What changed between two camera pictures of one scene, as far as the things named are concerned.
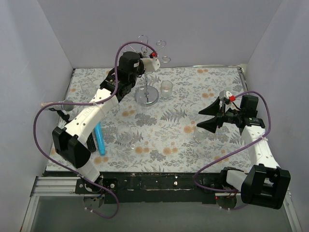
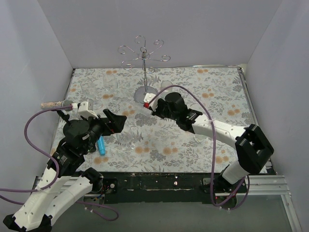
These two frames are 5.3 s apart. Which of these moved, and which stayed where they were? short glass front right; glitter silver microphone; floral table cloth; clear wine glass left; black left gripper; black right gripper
Moved: black right gripper; black left gripper
Stayed: floral table cloth; clear wine glass left; short glass front right; glitter silver microphone
